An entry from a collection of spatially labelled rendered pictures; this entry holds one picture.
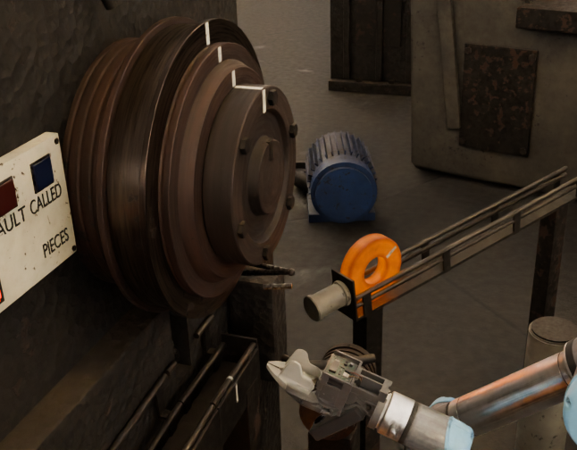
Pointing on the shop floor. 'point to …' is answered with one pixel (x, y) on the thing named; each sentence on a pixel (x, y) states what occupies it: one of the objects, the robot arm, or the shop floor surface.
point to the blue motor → (340, 179)
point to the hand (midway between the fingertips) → (272, 370)
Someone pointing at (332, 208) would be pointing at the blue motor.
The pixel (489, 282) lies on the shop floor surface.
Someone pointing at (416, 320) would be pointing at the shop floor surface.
